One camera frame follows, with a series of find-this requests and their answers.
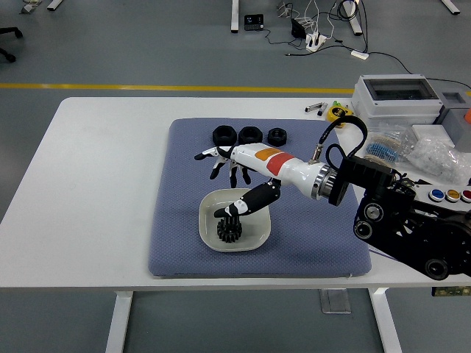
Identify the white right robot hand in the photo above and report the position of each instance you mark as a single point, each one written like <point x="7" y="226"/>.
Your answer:
<point x="279" y="165"/>

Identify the large black gear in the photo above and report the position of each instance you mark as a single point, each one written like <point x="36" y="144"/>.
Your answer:
<point x="228" y="235"/>

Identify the small black hex nut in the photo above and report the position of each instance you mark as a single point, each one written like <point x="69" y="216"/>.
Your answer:
<point x="277" y="137"/>

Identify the large black hex nut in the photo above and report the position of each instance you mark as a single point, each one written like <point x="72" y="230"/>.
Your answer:
<point x="250" y="136"/>
<point x="224" y="136"/>

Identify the white flat box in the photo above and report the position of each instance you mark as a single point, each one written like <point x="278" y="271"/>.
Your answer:
<point x="427" y="131"/>

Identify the grey box with orange part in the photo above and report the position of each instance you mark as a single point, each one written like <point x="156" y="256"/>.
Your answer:
<point x="456" y="117"/>

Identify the black and silver marker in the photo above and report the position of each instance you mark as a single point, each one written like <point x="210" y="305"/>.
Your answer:
<point x="322" y="108"/>
<point x="312" y="107"/>

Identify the white square plate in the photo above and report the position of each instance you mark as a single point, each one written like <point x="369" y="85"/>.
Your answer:
<point x="254" y="235"/>

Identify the yellow tape measure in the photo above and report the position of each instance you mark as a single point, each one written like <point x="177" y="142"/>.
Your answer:
<point x="336" y="112"/>

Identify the blue-grey padded mat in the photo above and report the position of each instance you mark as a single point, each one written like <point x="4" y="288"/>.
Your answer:
<point x="184" y="184"/>

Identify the clear bag of blue resistors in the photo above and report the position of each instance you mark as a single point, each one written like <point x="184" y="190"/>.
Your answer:
<point x="384" y="149"/>

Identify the white power strip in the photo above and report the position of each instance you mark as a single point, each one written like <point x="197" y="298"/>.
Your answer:
<point x="315" y="41"/>

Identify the white power adapter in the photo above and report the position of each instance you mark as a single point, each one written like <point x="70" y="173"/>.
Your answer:
<point x="359" y="54"/>

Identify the black power adapter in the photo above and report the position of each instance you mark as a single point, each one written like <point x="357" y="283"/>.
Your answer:
<point x="298" y="28"/>

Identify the black handheld device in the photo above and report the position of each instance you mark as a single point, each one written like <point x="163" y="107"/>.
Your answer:
<point x="254" y="22"/>

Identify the white desk leg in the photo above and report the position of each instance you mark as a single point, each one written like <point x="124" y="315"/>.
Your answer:
<point x="355" y="22"/>
<point x="234" y="16"/>
<point x="450" y="5"/>
<point x="55" y="3"/>

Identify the clear bag of white parts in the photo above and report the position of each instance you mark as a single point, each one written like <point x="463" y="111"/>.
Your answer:
<point x="438" y="158"/>

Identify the coloured push-button panel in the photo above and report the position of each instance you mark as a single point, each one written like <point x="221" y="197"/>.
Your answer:
<point x="452" y="193"/>

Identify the white table leg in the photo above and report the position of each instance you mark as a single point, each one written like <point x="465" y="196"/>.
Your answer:
<point x="119" y="323"/>
<point x="386" y="323"/>

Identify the small metal piece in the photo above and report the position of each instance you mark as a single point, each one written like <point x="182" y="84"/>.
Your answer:
<point x="27" y="8"/>

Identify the black office chair base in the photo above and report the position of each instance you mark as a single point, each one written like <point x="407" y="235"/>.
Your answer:
<point x="9" y="32"/>

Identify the grey electrical enclosure box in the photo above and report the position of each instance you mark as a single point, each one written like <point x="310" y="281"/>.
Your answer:
<point x="390" y="106"/>

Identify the clear plastic floor bracket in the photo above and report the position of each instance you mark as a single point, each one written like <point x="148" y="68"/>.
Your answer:
<point x="335" y="301"/>

